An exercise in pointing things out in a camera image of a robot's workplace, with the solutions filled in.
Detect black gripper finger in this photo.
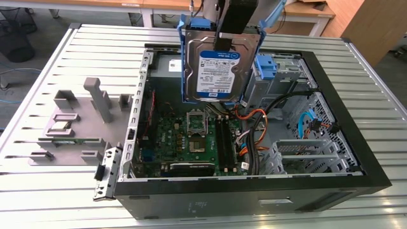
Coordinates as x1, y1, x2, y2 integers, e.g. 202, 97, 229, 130
215, 33, 243, 51

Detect hard disk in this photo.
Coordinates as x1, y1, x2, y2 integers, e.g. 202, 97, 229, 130
177, 13, 267, 105

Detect blue data wire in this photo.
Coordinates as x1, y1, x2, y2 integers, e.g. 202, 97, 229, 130
299, 111, 317, 139

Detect orange power wire black plug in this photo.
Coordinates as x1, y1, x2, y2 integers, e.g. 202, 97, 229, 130
305, 120, 339, 139

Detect silver disk bay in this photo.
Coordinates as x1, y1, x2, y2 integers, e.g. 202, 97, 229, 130
271, 139, 366, 176

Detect blue drive carrier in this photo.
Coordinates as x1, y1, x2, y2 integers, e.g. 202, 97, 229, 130
255, 55, 277, 81

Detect silver drive cage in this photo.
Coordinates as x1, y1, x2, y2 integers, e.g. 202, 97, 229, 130
245, 55, 319, 115

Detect grey power supply unit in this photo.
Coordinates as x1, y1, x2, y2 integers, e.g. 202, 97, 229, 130
149, 54, 186, 112

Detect metal socket cover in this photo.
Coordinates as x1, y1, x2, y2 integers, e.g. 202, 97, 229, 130
186, 109, 210, 137

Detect black RAM slot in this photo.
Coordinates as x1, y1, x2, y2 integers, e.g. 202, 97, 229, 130
215, 115, 231, 173

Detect wooden cabinet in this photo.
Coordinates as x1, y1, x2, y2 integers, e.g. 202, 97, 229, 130
342, 0, 407, 69

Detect CPU socket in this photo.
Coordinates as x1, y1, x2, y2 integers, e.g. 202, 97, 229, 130
187, 137, 207, 155

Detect green motherboard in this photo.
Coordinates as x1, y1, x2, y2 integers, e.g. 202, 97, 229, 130
137, 112, 247, 177

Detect black graphics card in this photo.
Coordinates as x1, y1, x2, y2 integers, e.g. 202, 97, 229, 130
161, 161, 217, 177

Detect black office chair base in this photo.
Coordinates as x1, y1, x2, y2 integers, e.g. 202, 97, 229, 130
390, 42, 407, 58

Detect grey parts rack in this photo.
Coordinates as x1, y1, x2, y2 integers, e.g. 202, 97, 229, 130
27, 77, 137, 167

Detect silver CPU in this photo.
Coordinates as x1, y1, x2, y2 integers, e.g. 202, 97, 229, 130
51, 121, 71, 131

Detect silver expansion card retainer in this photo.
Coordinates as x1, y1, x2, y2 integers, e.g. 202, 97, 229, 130
93, 144, 125, 203

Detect black waste bin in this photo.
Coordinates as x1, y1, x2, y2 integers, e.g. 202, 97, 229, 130
0, 19, 39, 63

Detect green RAM stick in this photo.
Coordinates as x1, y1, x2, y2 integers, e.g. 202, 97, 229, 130
38, 137, 99, 146

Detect black PC case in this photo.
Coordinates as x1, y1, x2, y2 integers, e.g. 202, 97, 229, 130
93, 42, 393, 220

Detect short wooden desk white frame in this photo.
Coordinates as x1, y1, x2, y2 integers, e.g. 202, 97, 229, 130
279, 1, 337, 37

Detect orange wire bundle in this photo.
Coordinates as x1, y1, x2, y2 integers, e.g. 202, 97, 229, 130
234, 102, 270, 157

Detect thin red wire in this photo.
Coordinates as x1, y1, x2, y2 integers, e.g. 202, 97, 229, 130
142, 90, 158, 141

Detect long wooden desk white frame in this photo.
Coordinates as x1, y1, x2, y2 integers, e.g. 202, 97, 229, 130
0, 0, 205, 28

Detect black case cable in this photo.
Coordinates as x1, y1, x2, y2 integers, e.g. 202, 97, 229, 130
247, 87, 321, 176

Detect blue floor cable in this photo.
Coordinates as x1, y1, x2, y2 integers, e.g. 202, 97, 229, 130
0, 68, 42, 104

